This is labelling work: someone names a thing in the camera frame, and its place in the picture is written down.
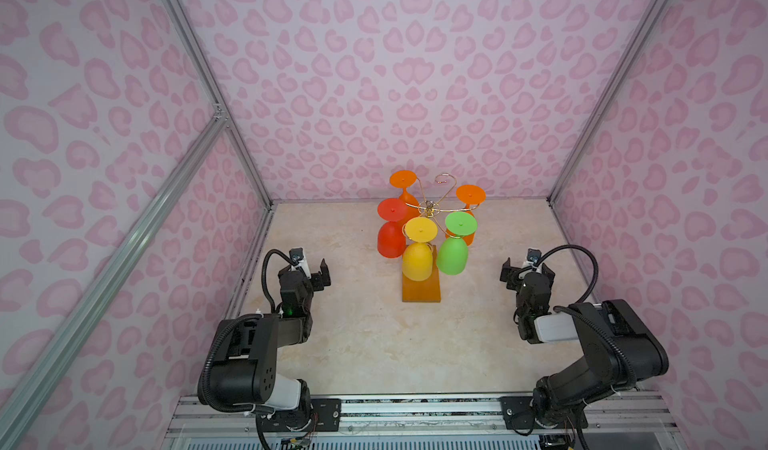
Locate green wine glass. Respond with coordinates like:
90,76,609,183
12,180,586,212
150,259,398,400
437,211,478,275

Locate orange wine glass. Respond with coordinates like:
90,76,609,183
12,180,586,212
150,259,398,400
390,170,420,225
445,184,486,246

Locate yellow wine glass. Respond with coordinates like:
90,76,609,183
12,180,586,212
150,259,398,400
402,217,438,282

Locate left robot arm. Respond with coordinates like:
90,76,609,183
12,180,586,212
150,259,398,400
197,247,331,431

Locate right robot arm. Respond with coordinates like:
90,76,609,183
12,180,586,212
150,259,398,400
499,244,669,432

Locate red wine glass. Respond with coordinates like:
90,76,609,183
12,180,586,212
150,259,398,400
377,198,407,259

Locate wooden rack base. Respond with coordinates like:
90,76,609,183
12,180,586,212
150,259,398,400
401,261,442,303

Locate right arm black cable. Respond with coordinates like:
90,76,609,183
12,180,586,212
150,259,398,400
536,244,601,305

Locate gold wire glass rack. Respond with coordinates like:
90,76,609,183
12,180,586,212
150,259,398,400
409,172,464,233

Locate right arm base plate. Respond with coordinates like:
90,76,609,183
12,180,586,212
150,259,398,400
499,395,589,436

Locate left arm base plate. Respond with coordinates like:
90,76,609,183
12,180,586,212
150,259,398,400
256,398,341,433

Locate aluminium mounting rail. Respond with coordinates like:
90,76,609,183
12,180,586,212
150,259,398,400
161,391,686,449

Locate aluminium frame right post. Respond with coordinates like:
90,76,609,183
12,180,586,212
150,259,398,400
547,0,674,207

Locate aluminium frame post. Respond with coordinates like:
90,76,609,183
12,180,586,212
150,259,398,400
161,0,274,210
547,0,674,207

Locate aluminium frame diagonal strut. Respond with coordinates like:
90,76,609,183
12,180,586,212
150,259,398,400
1,116,227,449

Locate aluminium frame left post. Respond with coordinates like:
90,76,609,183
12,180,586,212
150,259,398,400
161,0,274,210

